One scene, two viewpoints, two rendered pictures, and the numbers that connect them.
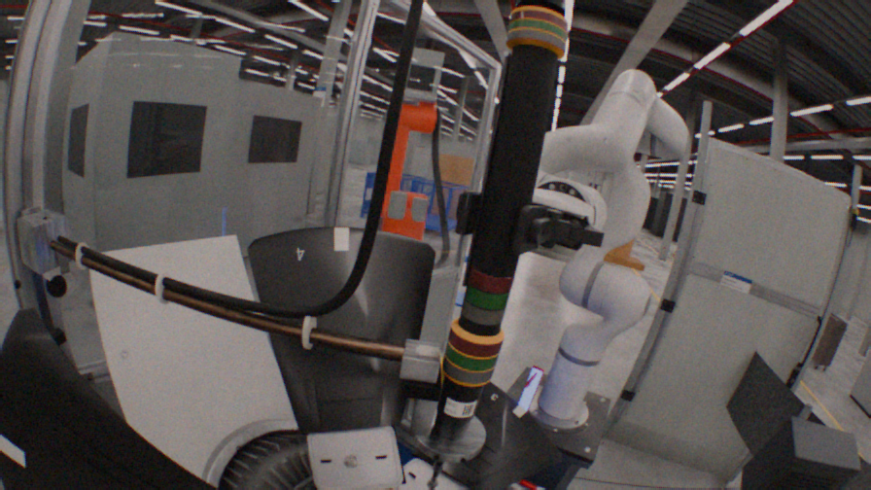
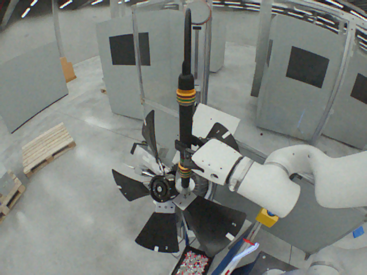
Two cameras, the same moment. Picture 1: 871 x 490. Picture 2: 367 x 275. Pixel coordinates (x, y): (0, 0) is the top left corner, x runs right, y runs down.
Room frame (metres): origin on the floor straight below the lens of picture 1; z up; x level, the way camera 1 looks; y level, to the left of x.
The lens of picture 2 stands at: (0.28, -0.38, 1.79)
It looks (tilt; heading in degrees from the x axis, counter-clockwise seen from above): 39 degrees down; 98
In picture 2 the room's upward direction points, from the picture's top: straight up
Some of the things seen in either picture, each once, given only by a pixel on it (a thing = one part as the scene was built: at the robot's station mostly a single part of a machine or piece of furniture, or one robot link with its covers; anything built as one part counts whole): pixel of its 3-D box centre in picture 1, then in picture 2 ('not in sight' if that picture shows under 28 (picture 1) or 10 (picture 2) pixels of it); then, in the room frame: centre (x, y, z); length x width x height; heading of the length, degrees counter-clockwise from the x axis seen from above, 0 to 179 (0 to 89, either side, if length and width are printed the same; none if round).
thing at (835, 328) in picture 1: (823, 340); not in sight; (2.51, -6.70, 0.45); 0.68 x 0.47 x 0.90; 167
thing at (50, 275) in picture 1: (55, 281); not in sight; (0.22, 0.54, 1.31); 0.05 x 0.04 x 0.05; 92
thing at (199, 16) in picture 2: not in sight; (197, 12); (0.21, 0.67, 1.88); 0.16 x 0.07 x 0.16; 2
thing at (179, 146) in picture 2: (551, 231); (181, 151); (0.24, -0.08, 1.49); 0.07 x 0.03 x 0.03; 147
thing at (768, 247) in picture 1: (749, 320); not in sight; (1.24, -1.82, 1.10); 1.21 x 0.06 x 2.20; 57
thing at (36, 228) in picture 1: (41, 239); (194, 93); (0.22, 0.58, 1.37); 0.10 x 0.07 x 0.09; 92
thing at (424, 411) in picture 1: (447, 400); (185, 176); (0.24, -0.03, 1.33); 0.09 x 0.07 x 0.10; 92
